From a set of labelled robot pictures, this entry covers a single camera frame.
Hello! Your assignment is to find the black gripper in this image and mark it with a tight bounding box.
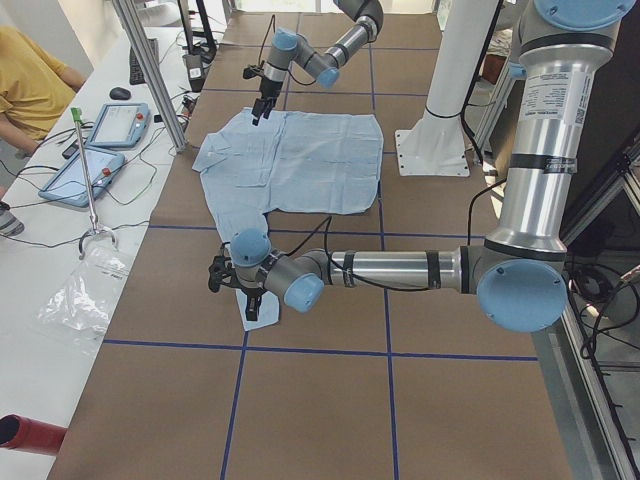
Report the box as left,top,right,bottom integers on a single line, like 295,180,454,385
241,286,265,321
251,77,281,126

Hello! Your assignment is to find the light blue button-up shirt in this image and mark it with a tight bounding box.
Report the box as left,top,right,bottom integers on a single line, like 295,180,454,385
192,106,385,332

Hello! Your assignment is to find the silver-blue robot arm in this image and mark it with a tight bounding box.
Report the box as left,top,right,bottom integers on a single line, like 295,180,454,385
227,1,639,331
243,1,384,125

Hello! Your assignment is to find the black keyboard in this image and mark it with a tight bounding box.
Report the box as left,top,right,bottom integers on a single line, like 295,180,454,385
128,37,160,86

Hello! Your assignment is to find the upper blue teach pendant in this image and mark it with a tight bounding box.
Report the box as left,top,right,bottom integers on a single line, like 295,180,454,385
86,103,150,150

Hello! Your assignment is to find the blue teach pendant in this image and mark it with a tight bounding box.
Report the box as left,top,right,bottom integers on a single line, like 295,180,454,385
86,103,150,150
38,147,125,208

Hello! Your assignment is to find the black computer mouse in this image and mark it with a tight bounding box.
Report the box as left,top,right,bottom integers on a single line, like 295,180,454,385
109,87,131,100

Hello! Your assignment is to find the clear plastic bag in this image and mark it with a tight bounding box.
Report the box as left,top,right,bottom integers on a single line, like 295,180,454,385
33,246,133,356

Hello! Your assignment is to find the metal reacher grabber stick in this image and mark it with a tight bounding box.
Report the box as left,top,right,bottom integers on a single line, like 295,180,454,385
71,107,118,260

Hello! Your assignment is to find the lower blue teach pendant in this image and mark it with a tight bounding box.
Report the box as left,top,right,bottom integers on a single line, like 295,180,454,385
38,147,125,208

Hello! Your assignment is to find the person in yellow shirt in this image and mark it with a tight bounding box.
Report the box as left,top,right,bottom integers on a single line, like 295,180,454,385
0,24,87,237

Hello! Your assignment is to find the red cylinder tube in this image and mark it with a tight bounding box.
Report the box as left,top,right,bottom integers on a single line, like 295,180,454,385
1,414,67,456

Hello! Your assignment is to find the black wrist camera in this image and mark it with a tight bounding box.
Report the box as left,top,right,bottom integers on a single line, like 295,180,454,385
208,255,241,293
242,64,264,80

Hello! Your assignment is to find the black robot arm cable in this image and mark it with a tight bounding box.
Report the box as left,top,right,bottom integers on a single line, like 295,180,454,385
279,177,511,294

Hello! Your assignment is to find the aluminium frame post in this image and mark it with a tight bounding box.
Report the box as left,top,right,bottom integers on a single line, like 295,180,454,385
112,0,187,153

